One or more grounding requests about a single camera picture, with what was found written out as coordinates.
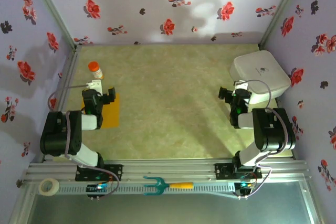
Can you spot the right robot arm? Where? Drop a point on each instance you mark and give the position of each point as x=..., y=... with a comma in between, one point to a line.
x=273, y=129

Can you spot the grey metal sheet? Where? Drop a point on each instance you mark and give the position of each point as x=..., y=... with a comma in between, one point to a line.
x=168, y=211

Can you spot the orange-capped bottle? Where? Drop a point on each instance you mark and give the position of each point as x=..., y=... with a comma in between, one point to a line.
x=96, y=71

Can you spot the white lidded box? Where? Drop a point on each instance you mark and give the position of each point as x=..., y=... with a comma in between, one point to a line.
x=260, y=72

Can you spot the white tape roll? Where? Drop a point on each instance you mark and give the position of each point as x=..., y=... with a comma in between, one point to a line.
x=48, y=186

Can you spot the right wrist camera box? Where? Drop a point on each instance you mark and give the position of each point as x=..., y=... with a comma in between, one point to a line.
x=241, y=85

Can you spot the aluminium side rail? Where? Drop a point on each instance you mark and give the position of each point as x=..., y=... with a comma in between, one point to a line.
x=70, y=69

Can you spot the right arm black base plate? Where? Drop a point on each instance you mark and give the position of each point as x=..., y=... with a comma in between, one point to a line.
x=223, y=171

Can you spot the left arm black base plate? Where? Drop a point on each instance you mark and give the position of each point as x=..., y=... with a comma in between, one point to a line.
x=115, y=172

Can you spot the aluminium mounting rail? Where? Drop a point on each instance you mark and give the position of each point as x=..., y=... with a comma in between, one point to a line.
x=168, y=167

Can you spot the aluminium frame post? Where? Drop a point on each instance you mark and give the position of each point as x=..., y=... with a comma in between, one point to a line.
x=51, y=6
x=284, y=6

